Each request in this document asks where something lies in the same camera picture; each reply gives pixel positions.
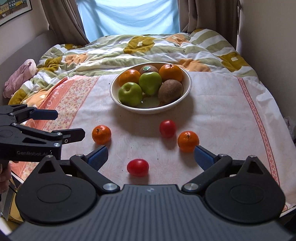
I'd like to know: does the large orange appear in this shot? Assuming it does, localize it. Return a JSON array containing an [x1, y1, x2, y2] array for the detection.
[[159, 64, 183, 82], [118, 69, 141, 87]]

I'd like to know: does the red tomato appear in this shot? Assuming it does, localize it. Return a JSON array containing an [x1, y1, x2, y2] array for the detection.
[[159, 120, 177, 138], [126, 159, 149, 177]]

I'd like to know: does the kiwi with green sticker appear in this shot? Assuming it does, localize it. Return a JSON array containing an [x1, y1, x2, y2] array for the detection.
[[139, 65, 159, 74]]

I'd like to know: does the green apple back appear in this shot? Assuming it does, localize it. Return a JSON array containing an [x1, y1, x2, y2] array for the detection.
[[138, 72, 162, 96]]

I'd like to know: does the small mandarin right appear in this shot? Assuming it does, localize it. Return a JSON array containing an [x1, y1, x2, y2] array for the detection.
[[177, 131, 200, 153]]

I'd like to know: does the cream bowl with duck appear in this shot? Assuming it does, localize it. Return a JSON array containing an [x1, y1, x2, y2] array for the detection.
[[110, 62, 192, 114]]

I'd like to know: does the pink plush toy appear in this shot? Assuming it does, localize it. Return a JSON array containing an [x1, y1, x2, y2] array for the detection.
[[3, 59, 37, 98]]

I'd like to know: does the small mandarin left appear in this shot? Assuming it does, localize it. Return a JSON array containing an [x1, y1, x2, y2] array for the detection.
[[92, 125, 111, 145]]

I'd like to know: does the green apple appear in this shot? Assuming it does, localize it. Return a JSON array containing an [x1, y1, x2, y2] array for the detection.
[[138, 72, 162, 96], [118, 82, 142, 107]]

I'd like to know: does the framed picture on wall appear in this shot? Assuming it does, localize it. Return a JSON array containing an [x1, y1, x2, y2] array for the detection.
[[0, 0, 32, 26]]

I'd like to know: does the red tomato near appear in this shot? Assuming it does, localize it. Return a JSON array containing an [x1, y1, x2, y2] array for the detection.
[[126, 159, 149, 177]]

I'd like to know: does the brown kiwi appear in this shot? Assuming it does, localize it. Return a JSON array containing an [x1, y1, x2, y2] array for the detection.
[[158, 79, 183, 104]]

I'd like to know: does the green apple front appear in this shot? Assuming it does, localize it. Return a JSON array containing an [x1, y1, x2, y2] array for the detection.
[[118, 82, 142, 107]]

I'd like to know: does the brown curtain left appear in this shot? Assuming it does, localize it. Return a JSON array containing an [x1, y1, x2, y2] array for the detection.
[[41, 0, 89, 45]]

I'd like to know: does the brown curtain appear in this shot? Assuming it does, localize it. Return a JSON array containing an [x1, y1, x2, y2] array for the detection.
[[41, 0, 89, 45], [178, 0, 241, 48]]

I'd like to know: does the small mandarin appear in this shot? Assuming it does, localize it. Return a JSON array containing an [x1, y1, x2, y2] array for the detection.
[[92, 125, 111, 145], [177, 131, 200, 153]]

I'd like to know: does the white pink floral cloth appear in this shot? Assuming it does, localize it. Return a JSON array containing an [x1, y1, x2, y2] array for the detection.
[[10, 71, 296, 212]]

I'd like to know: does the floral green striped quilt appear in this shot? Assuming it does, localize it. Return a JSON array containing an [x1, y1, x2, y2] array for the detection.
[[9, 29, 259, 104]]

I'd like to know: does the person left hand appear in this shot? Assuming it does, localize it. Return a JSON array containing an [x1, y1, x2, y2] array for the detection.
[[0, 163, 11, 194]]

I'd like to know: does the brown curtain right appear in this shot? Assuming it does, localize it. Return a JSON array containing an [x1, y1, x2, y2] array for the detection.
[[178, 0, 241, 48]]

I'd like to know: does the red tomato far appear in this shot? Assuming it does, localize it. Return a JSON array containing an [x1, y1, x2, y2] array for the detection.
[[159, 120, 177, 138]]

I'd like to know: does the light blue window sheet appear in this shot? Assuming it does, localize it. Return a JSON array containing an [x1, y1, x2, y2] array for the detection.
[[76, 0, 180, 42]]

